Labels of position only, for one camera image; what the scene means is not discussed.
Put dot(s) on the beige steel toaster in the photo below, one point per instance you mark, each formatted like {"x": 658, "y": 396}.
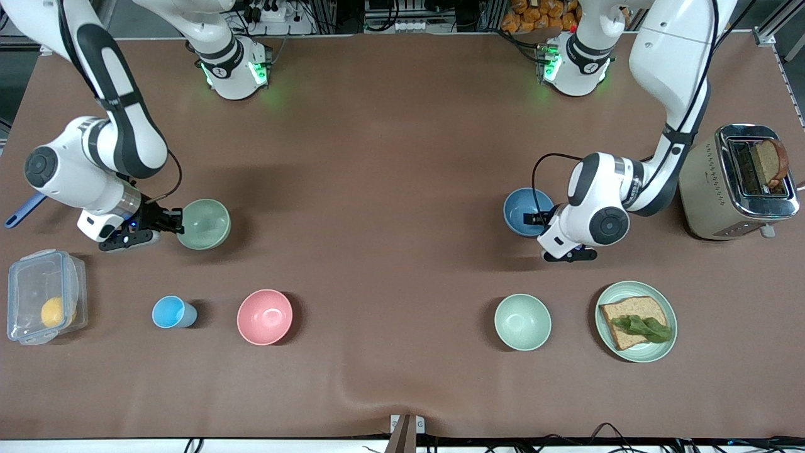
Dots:
{"x": 704, "y": 189}

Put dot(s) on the brown toast slice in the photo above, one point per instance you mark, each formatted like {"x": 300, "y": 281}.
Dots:
{"x": 770, "y": 163}

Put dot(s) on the green lettuce leaf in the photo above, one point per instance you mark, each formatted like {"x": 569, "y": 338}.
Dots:
{"x": 648, "y": 328}

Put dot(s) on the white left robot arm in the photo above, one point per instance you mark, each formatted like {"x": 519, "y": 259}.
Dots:
{"x": 673, "y": 63}

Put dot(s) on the bag of orange snacks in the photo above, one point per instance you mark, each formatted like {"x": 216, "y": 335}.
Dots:
{"x": 534, "y": 16}

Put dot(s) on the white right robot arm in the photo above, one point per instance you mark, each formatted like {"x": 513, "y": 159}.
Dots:
{"x": 119, "y": 126}

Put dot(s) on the pale green plate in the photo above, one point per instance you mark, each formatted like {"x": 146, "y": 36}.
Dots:
{"x": 635, "y": 352}

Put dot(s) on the pale green bowl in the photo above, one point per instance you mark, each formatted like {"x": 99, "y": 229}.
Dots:
{"x": 522, "y": 322}

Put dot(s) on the light blue cup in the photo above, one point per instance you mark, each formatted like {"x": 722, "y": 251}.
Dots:
{"x": 168, "y": 312}

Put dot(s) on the blue bowl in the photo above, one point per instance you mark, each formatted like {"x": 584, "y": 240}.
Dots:
{"x": 519, "y": 204}

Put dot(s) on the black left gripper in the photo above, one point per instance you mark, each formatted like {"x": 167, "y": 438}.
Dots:
{"x": 546, "y": 219}

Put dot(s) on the clear plastic lidded container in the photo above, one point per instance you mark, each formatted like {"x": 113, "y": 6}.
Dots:
{"x": 31, "y": 283}

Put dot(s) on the pink bowl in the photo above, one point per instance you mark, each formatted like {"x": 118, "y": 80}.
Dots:
{"x": 265, "y": 317}

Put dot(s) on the metal table clamp bracket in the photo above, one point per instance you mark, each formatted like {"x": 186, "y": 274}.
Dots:
{"x": 407, "y": 428}

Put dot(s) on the brown table cloth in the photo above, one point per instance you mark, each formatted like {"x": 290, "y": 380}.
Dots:
{"x": 402, "y": 283}

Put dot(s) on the yellow lemon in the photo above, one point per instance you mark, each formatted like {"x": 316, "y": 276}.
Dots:
{"x": 53, "y": 312}

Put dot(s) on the white power strip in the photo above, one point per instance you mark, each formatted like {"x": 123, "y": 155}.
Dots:
{"x": 277, "y": 16}

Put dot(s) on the brown bread slice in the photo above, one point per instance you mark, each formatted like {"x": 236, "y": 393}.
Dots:
{"x": 629, "y": 311}

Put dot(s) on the aluminium frame profile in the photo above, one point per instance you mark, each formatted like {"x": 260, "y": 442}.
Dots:
{"x": 764, "y": 36}

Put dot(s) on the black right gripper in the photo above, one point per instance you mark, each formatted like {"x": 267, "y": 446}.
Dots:
{"x": 153, "y": 214}

